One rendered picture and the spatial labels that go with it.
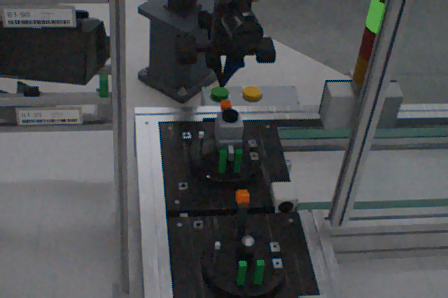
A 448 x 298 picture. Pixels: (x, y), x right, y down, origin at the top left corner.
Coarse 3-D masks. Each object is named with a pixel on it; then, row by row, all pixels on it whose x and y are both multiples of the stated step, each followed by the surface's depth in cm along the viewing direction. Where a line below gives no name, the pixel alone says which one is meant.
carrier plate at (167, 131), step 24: (168, 144) 143; (264, 144) 145; (168, 168) 138; (264, 168) 140; (168, 192) 133; (192, 192) 134; (216, 192) 134; (264, 192) 135; (168, 216) 131; (192, 216) 132
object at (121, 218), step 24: (120, 0) 88; (120, 24) 90; (120, 48) 93; (120, 72) 96; (120, 96) 99; (120, 120) 102; (120, 144) 105; (120, 168) 108; (120, 192) 112; (120, 216) 116; (120, 240) 119; (120, 264) 123; (120, 288) 128
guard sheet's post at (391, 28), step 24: (408, 0) 100; (384, 24) 103; (384, 48) 105; (384, 72) 109; (360, 96) 114; (384, 96) 112; (360, 120) 115; (360, 144) 118; (360, 168) 122; (336, 192) 128; (336, 216) 130
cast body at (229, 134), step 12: (228, 108) 133; (216, 120) 134; (228, 120) 131; (240, 120) 132; (216, 132) 135; (228, 132) 132; (240, 132) 132; (216, 144) 135; (228, 144) 133; (240, 144) 133; (228, 156) 132
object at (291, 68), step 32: (128, 0) 200; (128, 32) 189; (128, 64) 179; (224, 64) 182; (256, 64) 183; (288, 64) 184; (320, 64) 186; (128, 96) 170; (160, 96) 171; (320, 96) 176
